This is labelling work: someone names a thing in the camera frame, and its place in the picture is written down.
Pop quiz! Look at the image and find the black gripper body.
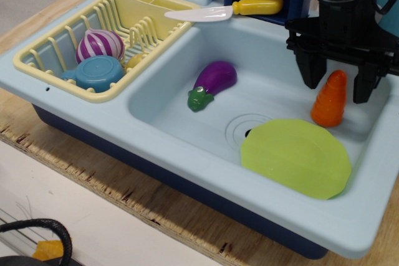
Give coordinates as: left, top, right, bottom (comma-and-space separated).
285, 0, 398, 75

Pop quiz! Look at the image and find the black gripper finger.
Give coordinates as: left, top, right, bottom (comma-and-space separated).
353, 62, 387, 104
295, 49, 327, 88

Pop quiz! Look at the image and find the orange toy carrot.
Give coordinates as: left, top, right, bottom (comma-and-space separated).
310, 70, 347, 127

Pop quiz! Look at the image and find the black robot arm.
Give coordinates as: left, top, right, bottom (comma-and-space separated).
285, 0, 398, 103

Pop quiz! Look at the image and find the green toy plate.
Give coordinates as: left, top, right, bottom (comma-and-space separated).
240, 119, 352, 200

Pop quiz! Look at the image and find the teal toy cup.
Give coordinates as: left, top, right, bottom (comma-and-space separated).
375, 0, 399, 39

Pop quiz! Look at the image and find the light blue toy sink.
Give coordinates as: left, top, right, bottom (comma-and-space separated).
1, 0, 398, 259

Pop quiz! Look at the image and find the purple toy eggplant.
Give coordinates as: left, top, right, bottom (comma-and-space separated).
187, 60, 238, 112

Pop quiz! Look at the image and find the yellow toy food piece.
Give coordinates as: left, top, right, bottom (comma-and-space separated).
125, 53, 147, 74

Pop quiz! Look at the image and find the wooden board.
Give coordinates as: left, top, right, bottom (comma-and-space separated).
1, 0, 398, 265

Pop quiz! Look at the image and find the blue toy cup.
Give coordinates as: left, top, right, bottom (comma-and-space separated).
60, 55, 125, 93

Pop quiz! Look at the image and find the yellow dish rack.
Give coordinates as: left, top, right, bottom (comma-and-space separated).
13, 0, 196, 103

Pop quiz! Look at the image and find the purple striped toy onion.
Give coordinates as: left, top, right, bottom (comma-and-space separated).
75, 28, 125, 64

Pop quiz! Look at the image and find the yellow tape scrap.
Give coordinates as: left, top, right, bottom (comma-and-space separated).
32, 240, 64, 262

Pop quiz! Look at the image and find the toy knife yellow handle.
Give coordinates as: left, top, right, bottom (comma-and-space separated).
163, 0, 284, 22

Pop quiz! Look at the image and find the black braided cable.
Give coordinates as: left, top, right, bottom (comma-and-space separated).
0, 218, 73, 266

